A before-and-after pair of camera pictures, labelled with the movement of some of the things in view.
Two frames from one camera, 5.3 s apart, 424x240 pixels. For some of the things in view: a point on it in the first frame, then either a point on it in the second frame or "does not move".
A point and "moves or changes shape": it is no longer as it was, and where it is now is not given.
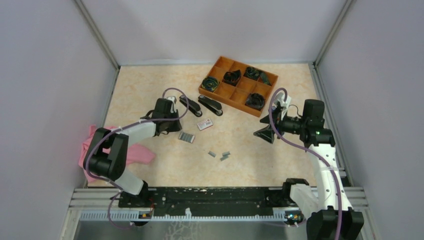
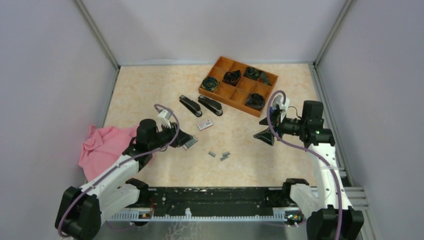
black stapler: (212, 105) does not move
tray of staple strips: (186, 137) moves or changes shape
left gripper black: (177, 127) -> (181, 139)
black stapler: (194, 107) does not move
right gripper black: (267, 133) does not move
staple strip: (212, 154) does not move
